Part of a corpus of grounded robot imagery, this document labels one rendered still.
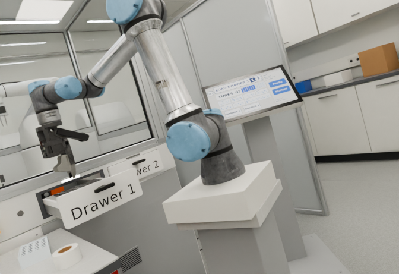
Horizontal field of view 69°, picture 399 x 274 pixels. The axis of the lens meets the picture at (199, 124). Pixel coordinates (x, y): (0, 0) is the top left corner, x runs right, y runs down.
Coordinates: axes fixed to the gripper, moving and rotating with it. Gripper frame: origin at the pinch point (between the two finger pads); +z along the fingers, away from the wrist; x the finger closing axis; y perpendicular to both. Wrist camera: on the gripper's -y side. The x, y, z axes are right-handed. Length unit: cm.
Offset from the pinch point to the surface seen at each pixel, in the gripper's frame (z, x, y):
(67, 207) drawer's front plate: 8.7, 10.7, 7.6
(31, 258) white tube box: 19.1, 8.4, 20.9
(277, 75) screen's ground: -16, 16, -121
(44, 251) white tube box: 18.8, 9.1, 17.2
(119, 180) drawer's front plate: 6.8, 10.7, -11.5
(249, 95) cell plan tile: -9, 7, -102
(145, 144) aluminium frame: 0, -23, -45
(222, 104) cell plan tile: -9, -4, -90
